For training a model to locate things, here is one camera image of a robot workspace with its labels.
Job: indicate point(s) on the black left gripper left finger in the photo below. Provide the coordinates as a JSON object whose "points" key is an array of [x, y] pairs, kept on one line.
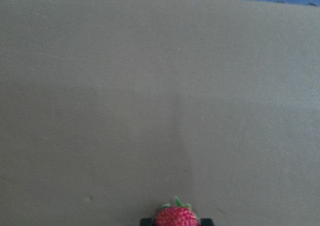
{"points": [[146, 222]]}

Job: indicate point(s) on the red strawberry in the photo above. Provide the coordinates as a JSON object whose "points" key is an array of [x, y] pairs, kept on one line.
{"points": [[177, 214]]}

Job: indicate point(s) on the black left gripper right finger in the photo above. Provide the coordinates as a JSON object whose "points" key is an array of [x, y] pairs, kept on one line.
{"points": [[206, 222]]}

